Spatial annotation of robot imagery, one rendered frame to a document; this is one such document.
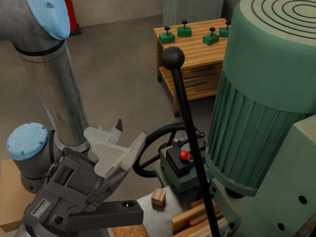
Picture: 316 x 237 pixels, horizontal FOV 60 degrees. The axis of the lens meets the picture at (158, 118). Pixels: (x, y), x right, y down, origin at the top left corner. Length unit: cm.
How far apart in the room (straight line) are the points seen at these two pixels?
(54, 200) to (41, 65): 36
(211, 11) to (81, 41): 148
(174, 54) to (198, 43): 183
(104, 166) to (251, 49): 24
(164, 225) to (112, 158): 47
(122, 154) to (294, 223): 25
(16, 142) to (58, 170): 71
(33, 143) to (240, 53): 85
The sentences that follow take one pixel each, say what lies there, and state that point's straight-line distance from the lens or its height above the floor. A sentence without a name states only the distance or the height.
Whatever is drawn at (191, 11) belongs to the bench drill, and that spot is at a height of 46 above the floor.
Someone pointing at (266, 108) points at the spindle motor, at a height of 141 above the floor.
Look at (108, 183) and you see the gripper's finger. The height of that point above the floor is 132.
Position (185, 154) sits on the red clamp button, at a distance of 79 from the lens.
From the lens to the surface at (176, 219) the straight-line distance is 76.
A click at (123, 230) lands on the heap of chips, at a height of 93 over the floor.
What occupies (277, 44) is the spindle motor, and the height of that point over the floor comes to 150.
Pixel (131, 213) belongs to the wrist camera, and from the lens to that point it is 45.
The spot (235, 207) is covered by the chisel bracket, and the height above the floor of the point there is 107.
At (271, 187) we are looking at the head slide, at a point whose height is 130.
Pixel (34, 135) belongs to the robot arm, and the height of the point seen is 89.
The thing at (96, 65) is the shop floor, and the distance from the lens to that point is 293.
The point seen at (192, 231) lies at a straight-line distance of 77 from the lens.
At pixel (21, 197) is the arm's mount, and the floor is 62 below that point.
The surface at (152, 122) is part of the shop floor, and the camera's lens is 225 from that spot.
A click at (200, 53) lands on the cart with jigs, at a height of 53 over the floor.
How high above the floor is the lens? 166
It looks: 46 degrees down
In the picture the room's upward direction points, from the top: straight up
